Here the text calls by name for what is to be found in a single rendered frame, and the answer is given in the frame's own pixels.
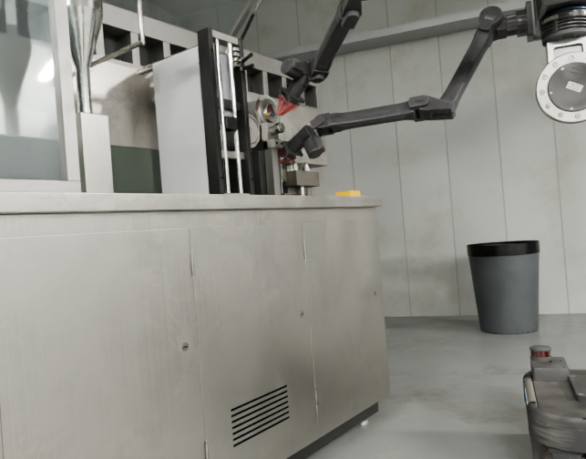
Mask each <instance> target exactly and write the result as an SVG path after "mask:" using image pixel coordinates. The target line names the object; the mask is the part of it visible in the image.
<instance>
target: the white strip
mask: <svg viewBox="0 0 586 459"><path fill-rule="evenodd" d="M198 53H199V47H198V46H196V47H194V48H192V49H190V50H187V51H185V52H182V53H179V54H177V55H175V56H171V57H169V58H166V59H164V60H161V61H159V62H157V63H155V64H153V65H150V66H146V67H144V68H141V69H140V70H138V74H139V75H143V74H146V73H148V72H150V71H152V70H153V79H154V91H155V103H156V115H157V127H158V139H159V162H160V174H161V186H162V194H209V183H208V171H207V159H206V148H205V136H204V125H203V113H202V101H201V89H200V66H199V54H198Z"/></svg>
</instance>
